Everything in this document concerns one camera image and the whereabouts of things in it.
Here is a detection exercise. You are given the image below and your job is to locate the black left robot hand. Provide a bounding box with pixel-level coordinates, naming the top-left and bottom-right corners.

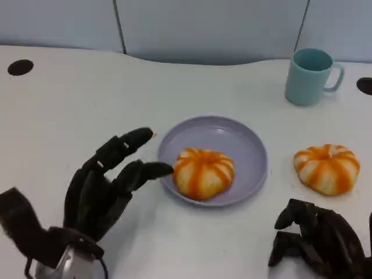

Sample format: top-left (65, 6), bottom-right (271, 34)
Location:
top-left (63, 127), bottom-right (175, 242)

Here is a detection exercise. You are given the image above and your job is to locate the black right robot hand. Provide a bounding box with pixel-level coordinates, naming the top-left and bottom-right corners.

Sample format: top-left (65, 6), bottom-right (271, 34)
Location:
top-left (267, 198), bottom-right (372, 279)

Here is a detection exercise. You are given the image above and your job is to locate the orange white toy bread roll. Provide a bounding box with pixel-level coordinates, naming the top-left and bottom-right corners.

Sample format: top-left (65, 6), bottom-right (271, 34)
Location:
top-left (173, 147), bottom-right (235, 201)
top-left (294, 144), bottom-right (361, 196)

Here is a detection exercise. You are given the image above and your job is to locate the lilac plate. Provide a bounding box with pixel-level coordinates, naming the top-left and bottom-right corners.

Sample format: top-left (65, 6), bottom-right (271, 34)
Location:
top-left (158, 115), bottom-right (269, 208)

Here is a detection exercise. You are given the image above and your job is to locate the pale green mug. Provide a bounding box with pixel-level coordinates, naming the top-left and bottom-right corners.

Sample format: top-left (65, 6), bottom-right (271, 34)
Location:
top-left (284, 48), bottom-right (346, 107)

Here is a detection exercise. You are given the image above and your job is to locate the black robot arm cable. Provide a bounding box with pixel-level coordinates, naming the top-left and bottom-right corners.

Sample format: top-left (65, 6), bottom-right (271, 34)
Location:
top-left (24, 257), bottom-right (37, 279)
top-left (97, 255), bottom-right (109, 279)

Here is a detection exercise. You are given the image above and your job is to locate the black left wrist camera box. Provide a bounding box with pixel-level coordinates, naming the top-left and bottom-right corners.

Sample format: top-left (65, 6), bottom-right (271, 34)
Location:
top-left (0, 187), bottom-right (62, 268)

